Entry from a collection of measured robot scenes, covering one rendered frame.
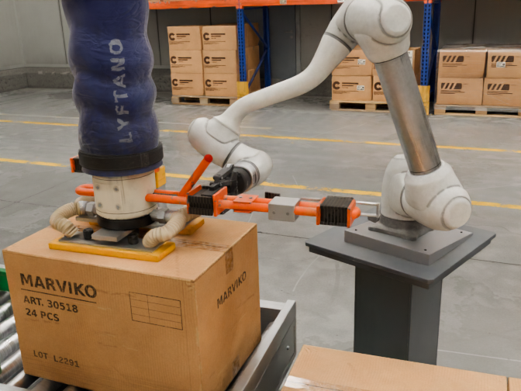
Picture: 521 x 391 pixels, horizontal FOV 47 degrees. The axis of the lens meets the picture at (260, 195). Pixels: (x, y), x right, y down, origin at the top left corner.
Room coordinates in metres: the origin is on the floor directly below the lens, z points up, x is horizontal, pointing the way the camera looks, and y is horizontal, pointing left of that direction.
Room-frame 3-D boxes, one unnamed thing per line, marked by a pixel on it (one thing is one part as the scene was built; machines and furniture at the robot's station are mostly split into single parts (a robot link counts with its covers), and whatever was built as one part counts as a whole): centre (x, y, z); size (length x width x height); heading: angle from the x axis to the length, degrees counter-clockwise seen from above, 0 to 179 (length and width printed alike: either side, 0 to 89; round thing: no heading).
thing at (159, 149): (1.59, 0.38, 1.19); 0.23 x 0.23 x 0.04
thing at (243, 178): (1.65, 0.08, 1.07); 0.09 x 0.07 x 0.08; 160
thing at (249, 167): (1.72, 0.05, 1.07); 0.09 x 0.06 x 0.09; 70
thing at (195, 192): (1.50, 0.14, 1.08); 0.10 x 0.08 x 0.06; 160
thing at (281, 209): (1.43, -0.06, 1.07); 0.07 x 0.07 x 0.04; 70
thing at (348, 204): (1.38, -0.19, 1.08); 0.08 x 0.07 x 0.05; 70
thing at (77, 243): (1.50, 0.41, 0.97); 0.34 x 0.10 x 0.05; 70
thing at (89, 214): (1.59, 0.38, 1.01); 0.34 x 0.25 x 0.06; 70
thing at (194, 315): (1.58, 0.37, 0.75); 0.60 x 0.40 x 0.40; 67
